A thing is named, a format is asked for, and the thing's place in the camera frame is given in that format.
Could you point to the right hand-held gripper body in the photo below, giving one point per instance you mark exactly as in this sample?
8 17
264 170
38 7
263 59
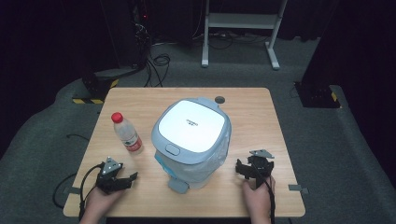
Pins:
262 165

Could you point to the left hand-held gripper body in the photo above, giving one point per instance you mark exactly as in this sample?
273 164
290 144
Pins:
107 179

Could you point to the red-capped clear plastic bottle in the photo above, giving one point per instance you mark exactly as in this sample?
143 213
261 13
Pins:
128 135

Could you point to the blue white-lidded pedal trash can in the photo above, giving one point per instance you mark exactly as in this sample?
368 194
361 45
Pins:
190 127

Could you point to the person's left hand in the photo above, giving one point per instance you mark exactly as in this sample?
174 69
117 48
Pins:
102 200

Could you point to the person's right hand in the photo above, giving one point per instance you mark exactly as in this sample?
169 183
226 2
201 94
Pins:
257 199

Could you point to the translucent plastic bin liner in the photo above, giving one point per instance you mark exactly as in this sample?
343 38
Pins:
214 161

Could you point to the grey tape strip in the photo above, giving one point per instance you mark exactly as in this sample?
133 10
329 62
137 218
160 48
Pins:
297 188
72 190

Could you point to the grey round table grommet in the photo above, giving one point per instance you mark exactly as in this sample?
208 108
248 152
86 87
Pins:
219 100

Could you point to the black stand with striped base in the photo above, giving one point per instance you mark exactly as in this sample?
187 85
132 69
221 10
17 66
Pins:
99 82
317 93

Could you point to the white metal stand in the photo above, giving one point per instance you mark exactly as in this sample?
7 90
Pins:
239 21

